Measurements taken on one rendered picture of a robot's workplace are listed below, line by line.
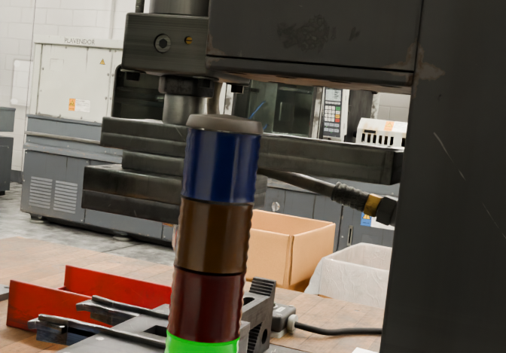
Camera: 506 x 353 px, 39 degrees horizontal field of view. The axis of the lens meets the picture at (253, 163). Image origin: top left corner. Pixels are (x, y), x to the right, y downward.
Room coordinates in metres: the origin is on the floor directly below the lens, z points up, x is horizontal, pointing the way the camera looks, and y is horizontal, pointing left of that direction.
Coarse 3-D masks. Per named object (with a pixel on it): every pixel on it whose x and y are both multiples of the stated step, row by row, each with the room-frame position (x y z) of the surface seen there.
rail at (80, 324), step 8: (72, 320) 0.65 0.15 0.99; (80, 328) 0.65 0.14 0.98; (88, 328) 0.65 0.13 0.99; (96, 328) 0.64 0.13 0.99; (104, 328) 0.64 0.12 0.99; (112, 328) 0.64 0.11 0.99; (72, 336) 0.65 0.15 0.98; (80, 336) 0.65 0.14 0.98; (120, 336) 0.63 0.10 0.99; (128, 336) 0.63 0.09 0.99; (136, 336) 0.63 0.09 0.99; (144, 336) 0.63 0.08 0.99; (72, 344) 0.65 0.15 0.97; (152, 344) 0.62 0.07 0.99; (160, 344) 0.62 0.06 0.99
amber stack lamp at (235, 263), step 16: (192, 208) 0.35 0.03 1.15; (208, 208) 0.34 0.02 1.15; (224, 208) 0.34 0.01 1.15; (240, 208) 0.35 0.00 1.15; (192, 224) 0.35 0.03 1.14; (208, 224) 0.34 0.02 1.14; (224, 224) 0.34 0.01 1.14; (240, 224) 0.35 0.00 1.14; (176, 240) 0.36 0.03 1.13; (192, 240) 0.35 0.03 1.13; (208, 240) 0.34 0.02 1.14; (224, 240) 0.34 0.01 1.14; (240, 240) 0.35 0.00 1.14; (176, 256) 0.36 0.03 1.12; (192, 256) 0.35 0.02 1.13; (208, 256) 0.34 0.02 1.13; (224, 256) 0.35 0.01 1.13; (240, 256) 0.35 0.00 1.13; (224, 272) 0.34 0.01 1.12
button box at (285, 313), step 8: (280, 304) 1.01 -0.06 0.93; (280, 312) 0.97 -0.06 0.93; (288, 312) 0.98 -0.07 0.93; (272, 320) 0.95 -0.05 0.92; (280, 320) 0.95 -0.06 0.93; (288, 320) 0.97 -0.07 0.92; (296, 320) 0.98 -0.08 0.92; (272, 328) 0.95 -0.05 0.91; (280, 328) 0.95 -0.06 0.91; (288, 328) 0.97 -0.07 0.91; (296, 328) 0.98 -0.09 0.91; (304, 328) 0.97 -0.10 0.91; (312, 328) 0.97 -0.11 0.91; (320, 328) 0.97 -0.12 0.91; (344, 328) 1.00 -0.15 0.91; (352, 328) 1.00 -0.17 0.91; (360, 328) 1.01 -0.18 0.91; (368, 328) 1.01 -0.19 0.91; (376, 328) 1.02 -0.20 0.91; (272, 336) 0.95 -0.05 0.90; (280, 336) 0.95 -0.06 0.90
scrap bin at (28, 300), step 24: (24, 288) 0.87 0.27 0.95; (48, 288) 0.86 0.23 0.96; (72, 288) 0.98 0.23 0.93; (96, 288) 0.97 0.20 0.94; (120, 288) 0.96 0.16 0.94; (144, 288) 0.94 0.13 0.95; (168, 288) 0.93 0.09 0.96; (24, 312) 0.87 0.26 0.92; (48, 312) 0.86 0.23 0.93; (72, 312) 0.85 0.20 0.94
